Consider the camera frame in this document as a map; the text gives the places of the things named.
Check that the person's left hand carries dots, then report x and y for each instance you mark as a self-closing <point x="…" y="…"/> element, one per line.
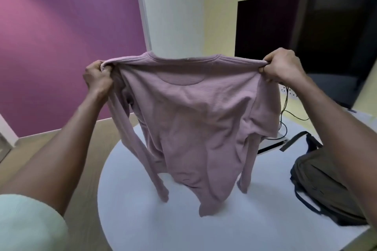
<point x="97" y="78"/>

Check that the person's right hand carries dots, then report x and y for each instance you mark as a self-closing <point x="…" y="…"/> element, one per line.
<point x="282" y="67"/>

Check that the person's left fingers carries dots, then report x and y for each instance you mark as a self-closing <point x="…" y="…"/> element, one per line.
<point x="103" y="70"/>

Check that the person's right fingers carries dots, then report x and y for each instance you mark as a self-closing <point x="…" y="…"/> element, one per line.
<point x="266" y="67"/>

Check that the mauve long-sleeved shirt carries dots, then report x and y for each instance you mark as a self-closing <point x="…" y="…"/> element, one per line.
<point x="194" y="124"/>

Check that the person's left forearm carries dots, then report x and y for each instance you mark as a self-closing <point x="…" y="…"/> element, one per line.
<point x="56" y="150"/>

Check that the person's right forearm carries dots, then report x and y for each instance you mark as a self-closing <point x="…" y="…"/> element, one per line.
<point x="335" y="130"/>

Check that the black television screen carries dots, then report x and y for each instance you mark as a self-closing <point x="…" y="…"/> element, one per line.
<point x="306" y="39"/>

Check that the white flat device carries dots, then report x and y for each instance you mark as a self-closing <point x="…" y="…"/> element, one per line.
<point x="272" y="145"/>

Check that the white pillar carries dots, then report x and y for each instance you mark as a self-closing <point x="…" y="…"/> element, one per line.
<point x="173" y="9"/>

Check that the olive green backpack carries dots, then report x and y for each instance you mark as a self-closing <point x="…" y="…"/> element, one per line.
<point x="324" y="183"/>

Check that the light green shirt sleeve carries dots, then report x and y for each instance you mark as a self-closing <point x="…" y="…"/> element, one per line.
<point x="29" y="224"/>

